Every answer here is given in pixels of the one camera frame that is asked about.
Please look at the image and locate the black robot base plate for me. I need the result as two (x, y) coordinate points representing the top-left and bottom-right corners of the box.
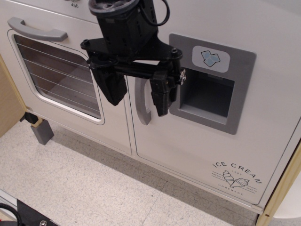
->
(17, 200), (58, 226)

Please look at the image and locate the grey kitchen leg foot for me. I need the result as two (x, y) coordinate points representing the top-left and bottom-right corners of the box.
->
(31, 120), (54, 145)

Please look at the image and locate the white toy oven door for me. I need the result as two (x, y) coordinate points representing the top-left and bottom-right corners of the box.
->
(0, 0), (132, 154)

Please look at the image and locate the wooden kitchen side post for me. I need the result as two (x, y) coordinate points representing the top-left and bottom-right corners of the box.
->
(255, 141), (301, 226)

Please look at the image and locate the black red floor cable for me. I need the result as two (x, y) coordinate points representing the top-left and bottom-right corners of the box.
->
(0, 202), (19, 226)

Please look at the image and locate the light wooden left panel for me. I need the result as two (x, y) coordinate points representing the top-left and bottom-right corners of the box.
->
(0, 57), (26, 137)

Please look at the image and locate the grey ice dispenser panel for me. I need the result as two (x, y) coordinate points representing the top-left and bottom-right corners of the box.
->
(169, 33), (256, 135)

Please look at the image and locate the grey fridge door handle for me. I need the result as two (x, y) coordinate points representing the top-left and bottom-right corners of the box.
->
(135, 78), (151, 125)

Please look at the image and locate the grey oven door handle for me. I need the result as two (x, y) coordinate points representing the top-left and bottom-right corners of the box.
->
(7, 17), (68, 42)

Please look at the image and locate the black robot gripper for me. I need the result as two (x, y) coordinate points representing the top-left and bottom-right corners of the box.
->
(80, 0), (186, 117)

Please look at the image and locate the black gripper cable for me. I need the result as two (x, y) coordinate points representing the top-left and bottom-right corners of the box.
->
(138, 0), (171, 26)

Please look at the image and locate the white toy fridge door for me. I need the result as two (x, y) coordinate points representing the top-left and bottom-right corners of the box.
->
(128, 0), (301, 212)

